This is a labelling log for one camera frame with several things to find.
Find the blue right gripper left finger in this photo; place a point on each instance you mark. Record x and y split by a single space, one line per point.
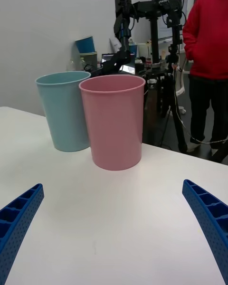
16 221

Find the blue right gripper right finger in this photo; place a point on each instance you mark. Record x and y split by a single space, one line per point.
211 213

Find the pale blue plastic bin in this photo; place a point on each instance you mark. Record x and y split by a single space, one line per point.
64 114

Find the pink plastic bin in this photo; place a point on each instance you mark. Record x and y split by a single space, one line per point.
116 128

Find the person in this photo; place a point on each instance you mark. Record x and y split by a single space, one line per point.
206 40

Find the laptop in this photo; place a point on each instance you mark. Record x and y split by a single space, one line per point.
109 58

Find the black camera tripod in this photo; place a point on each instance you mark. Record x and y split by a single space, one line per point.
154 40

